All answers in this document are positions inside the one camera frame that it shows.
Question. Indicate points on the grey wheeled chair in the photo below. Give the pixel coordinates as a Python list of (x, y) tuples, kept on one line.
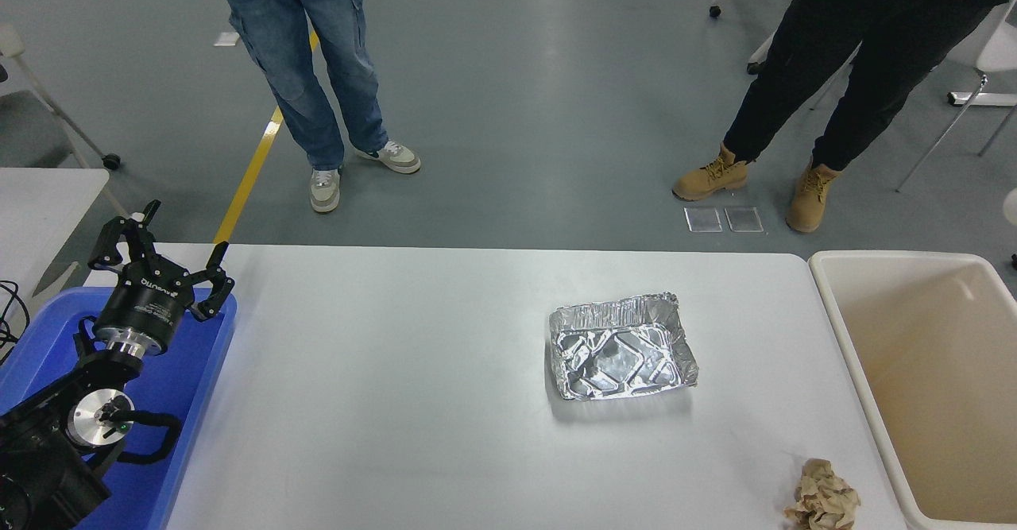
[(24, 125)]

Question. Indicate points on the crumpled tan paper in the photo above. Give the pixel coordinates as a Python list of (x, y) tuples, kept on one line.
[(822, 498)]

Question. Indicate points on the yellow floor tape line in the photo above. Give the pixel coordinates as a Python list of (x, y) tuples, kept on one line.
[(246, 180)]

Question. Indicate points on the person in black trousers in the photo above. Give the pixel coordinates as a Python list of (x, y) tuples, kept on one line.
[(842, 37)]

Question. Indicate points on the blue plastic tray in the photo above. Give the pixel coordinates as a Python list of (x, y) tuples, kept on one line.
[(187, 379)]

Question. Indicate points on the white side table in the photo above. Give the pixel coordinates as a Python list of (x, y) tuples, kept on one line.
[(40, 212)]

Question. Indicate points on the clear floor plate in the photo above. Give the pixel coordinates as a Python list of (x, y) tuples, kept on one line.
[(744, 219), (703, 220)]

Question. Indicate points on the large pale bin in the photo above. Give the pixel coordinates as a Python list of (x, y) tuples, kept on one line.
[(937, 403)]

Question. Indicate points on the crinkled foil tray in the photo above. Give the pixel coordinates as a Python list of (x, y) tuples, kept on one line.
[(620, 355)]

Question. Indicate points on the white shell chair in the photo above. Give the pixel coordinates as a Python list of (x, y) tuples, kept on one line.
[(999, 57)]

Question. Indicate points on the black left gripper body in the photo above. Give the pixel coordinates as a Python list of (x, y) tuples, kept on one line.
[(147, 311)]

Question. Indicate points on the white metal floor bar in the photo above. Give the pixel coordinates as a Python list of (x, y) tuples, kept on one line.
[(985, 99)]

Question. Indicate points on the person in blue trousers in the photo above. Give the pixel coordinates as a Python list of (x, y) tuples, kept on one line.
[(294, 61)]

